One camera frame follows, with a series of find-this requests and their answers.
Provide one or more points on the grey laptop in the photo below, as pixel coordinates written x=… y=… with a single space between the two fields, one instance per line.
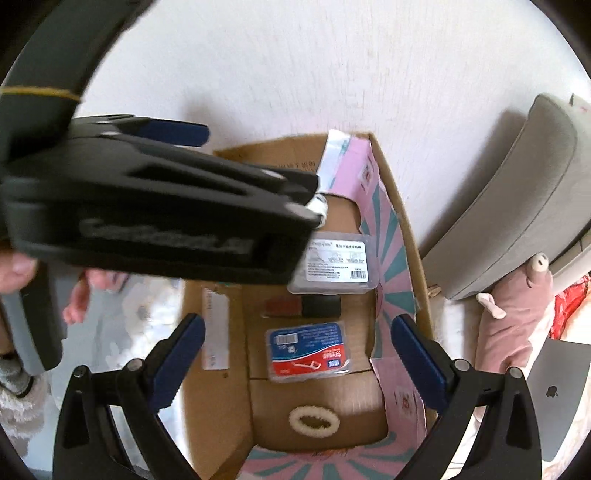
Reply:
x=554 y=401

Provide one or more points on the person's left hand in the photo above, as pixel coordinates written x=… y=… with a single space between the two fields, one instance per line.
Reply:
x=16 y=272

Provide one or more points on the pink patterned cardboard box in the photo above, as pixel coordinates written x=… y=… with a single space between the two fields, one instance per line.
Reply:
x=277 y=406

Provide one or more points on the clear box with white label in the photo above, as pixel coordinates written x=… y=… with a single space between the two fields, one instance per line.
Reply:
x=339 y=258

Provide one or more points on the pink plush toy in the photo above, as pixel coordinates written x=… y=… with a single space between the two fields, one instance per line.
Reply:
x=508 y=314

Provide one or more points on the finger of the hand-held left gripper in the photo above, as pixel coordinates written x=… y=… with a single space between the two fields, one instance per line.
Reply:
x=258 y=184
x=171 y=131

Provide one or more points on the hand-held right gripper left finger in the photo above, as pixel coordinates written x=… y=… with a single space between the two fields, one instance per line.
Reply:
x=180 y=355

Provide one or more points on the red printed cloth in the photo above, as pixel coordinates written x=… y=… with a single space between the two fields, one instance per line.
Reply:
x=575 y=304

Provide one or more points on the small grey cushion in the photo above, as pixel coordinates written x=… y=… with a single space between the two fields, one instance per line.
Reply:
x=577 y=258

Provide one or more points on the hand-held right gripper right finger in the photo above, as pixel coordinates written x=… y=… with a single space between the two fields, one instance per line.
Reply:
x=422 y=364

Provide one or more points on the black curved band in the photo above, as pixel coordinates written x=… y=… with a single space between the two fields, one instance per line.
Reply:
x=55 y=60

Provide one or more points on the large grey cushion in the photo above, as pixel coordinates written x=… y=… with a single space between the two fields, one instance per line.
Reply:
x=508 y=207

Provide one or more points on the red and black lipstick box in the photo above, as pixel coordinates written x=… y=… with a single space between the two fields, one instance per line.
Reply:
x=286 y=307

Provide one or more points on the blue and red floss box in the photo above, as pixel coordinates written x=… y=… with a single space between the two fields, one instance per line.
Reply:
x=304 y=355

